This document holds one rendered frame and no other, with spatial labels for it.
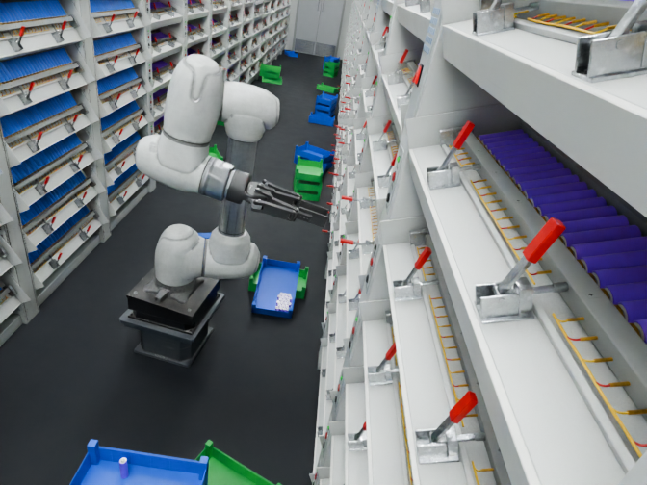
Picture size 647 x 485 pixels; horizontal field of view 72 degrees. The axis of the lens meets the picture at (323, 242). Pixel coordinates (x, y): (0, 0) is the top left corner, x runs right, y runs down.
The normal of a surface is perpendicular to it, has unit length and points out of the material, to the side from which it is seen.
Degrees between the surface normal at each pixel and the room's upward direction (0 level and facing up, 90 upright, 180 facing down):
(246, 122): 93
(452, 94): 90
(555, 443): 19
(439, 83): 90
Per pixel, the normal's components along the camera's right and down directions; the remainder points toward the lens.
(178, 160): 0.11, 0.46
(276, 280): 0.13, -0.60
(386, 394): -0.18, -0.85
